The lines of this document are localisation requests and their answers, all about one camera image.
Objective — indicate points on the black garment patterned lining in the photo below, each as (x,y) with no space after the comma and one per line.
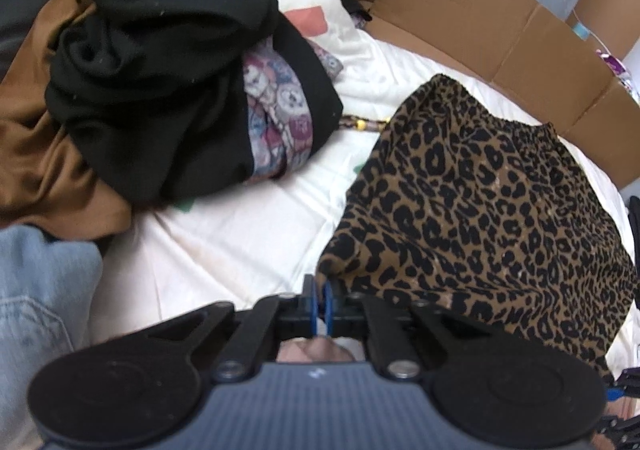
(165,79)

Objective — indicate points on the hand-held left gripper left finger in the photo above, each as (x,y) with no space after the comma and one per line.
(312,307)

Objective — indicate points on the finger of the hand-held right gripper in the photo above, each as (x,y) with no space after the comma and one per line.
(624,382)
(622,432)

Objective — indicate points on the leopard print pants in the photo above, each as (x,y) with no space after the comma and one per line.
(475,210)

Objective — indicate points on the flat cardboard sheet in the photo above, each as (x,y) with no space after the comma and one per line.
(475,9)

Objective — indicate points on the brown cloth garment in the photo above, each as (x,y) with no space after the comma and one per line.
(40,154)

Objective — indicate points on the cream bear print blanket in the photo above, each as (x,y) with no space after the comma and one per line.
(225,240)

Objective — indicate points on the upright cardboard box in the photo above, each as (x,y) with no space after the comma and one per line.
(610,14)

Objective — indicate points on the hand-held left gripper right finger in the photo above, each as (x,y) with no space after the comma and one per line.
(329,307)

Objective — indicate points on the white purple refill pouch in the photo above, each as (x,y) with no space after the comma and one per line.
(617,67)

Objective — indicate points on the light blue denim jeans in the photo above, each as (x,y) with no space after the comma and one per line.
(40,310)

